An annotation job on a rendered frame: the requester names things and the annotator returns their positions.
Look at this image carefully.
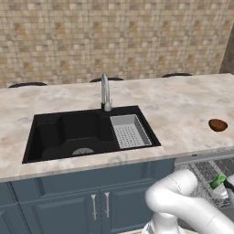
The blue cupboard door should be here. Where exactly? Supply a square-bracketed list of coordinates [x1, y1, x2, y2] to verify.
[0, 182, 20, 234]
[100, 178, 160, 234]
[18, 189, 102, 234]

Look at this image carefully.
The silver cupboard handle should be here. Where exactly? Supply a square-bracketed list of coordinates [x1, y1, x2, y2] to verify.
[103, 191, 111, 219]
[90, 194, 98, 221]

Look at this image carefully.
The dishwasher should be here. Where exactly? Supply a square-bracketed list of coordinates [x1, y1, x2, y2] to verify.
[173, 146, 234, 215]

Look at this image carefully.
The brown bowl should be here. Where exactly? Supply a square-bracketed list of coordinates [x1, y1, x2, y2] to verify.
[207, 118, 229, 133]

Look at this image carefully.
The blue cupboard front panel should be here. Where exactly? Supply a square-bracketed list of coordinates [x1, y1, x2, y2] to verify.
[9, 157, 176, 199]

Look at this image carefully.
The silver tap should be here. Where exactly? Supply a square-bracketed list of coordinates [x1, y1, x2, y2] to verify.
[100, 72, 114, 112]

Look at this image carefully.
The black sink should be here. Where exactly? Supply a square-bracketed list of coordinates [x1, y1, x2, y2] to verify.
[21, 104, 163, 165]

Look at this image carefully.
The green cup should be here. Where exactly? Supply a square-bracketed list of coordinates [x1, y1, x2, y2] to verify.
[209, 173, 229, 189]

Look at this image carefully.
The black stool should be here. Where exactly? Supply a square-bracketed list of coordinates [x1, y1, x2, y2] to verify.
[161, 72, 194, 79]
[7, 81, 48, 90]
[89, 76, 125, 84]

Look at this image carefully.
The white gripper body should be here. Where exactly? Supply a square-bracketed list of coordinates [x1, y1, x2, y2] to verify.
[212, 183, 230, 201]

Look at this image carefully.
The grey dishwasher rack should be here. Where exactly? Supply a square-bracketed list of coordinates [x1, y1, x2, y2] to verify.
[176, 155, 234, 211]

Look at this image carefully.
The grey strainer tray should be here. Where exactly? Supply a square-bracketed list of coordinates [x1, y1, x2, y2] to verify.
[109, 113, 153, 150]

